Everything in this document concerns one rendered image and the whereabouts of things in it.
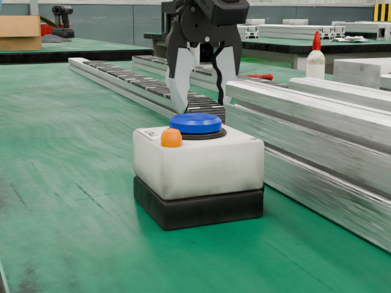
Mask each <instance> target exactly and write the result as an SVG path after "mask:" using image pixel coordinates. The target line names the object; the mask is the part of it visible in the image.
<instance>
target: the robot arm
mask: <svg viewBox="0 0 391 293"><path fill-rule="evenodd" d="M249 6H250V4H249V3H248V2H247V1H246V0H173V1H170V2H161V18H162V40H164V41H165V55H166V59H167V62H168V66H169V69H168V70H167V71H166V75H165V83H166V85H167V86H168V88H169V89H170V93H171V96H172V102H173V105H174V107H175V109H176V111H177V114H178V115H179V114H185V112H186V110H187V107H188V105H189V103H188V96H187V94H188V92H189V89H190V81H189V78H190V73H191V72H192V71H193V69H194V67H195V63H196V57H195V56H194V55H193V54H192V53H191V52H190V51H189V50H188V49H186V48H187V42H189V43H190V47H191V48H196V47H198V45H199V43H204V44H210V45H211V46H212V47H213V48H214V54H213V55H212V57H211V60H212V69H211V73H212V78H213V81H214V83H215V84H216V86H217V88H218V90H219V97H218V104H221V106H224V108H225V106H226V103H229V104H230V102H231V99H232V98H231V97H227V96H226V83H227V82H228V81H235V80H236V79H237V76H238V74H239V68H240V61H241V55H242V43H241V37H240V34H239V31H238V29H237V25H238V24H245V23H246V19H247V14H248V9H249ZM164 13H166V32H165V22H164ZM219 42H220V45H219Z"/></svg>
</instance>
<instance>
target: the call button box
mask: <svg viewBox="0 0 391 293"><path fill-rule="evenodd" d="M166 129H169V127H153V128H138V129H136V130H134V131H133V170H134V173H135V174H136V176H134V179H133V183H134V198H135V200H136V201H137V202H138V203H139V204H140V205H141V206H142V207H143V208H144V209H145V210H146V211H147V212H148V214H149V215H150V216H151V217H152V218H153V219H154V220H155V221H156V222H157V223H158V224H159V225H160V226H161V227H162V229H163V230H173V229H177V228H185V227H193V226H201V225H206V224H214V223H221V222H226V221H234V220H242V219H250V218H255V217H261V216H262V215H263V201H264V195H263V193H264V189H265V187H264V142H263V141H262V140H259V139H258V138H255V137H253V136H250V135H248V134H246V133H243V132H241V131H239V130H236V129H233V128H231V127H229V126H226V125H224V124H222V129H221V130H219V131H215V132H211V133H181V135H182V146H179V147H173V148H169V147H164V146H161V135H162V133H163V131H164V130H166Z"/></svg>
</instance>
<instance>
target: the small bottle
mask: <svg viewBox="0 0 391 293"><path fill-rule="evenodd" d="M312 50H313V51H312V52H311V53H310V54H309V56H308V58H307V71H306V77H311V78H317V79H321V80H324V75H325V57H324V55H323V53H322V52H321V51H320V50H321V40H320V36H319V31H316V32H315V36H314V40H313V43H312Z"/></svg>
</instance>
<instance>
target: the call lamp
mask: <svg viewBox="0 0 391 293"><path fill-rule="evenodd" d="M161 146H162V147H169V148H173V147H180V146H182V135H181V133H180V131H179V130H178V129H174V128H169V129H166V130H164V131H163V133H162V135H161Z"/></svg>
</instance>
